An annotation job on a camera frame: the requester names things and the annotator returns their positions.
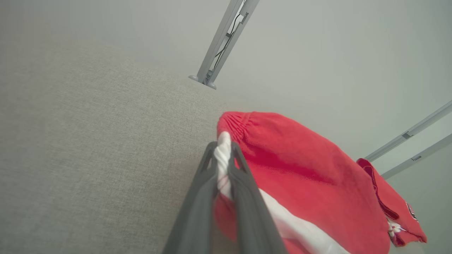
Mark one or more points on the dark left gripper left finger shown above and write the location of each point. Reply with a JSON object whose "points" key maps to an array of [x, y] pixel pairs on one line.
{"points": [[196, 218]]}

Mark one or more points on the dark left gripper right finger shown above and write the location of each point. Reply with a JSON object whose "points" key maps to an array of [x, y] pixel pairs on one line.
{"points": [[252, 218]]}

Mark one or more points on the red white sports shorts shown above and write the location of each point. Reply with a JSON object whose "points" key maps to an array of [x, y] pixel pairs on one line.
{"points": [[300, 169]]}

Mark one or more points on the red white sports jersey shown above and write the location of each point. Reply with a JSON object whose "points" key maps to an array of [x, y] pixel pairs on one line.
{"points": [[395, 197]]}

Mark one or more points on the grey metal post with feet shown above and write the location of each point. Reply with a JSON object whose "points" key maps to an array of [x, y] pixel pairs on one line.
{"points": [[216, 42]]}

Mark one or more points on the grey metal frame bar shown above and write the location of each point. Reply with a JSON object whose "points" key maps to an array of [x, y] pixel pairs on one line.
{"points": [[430, 151], [423, 124]]}

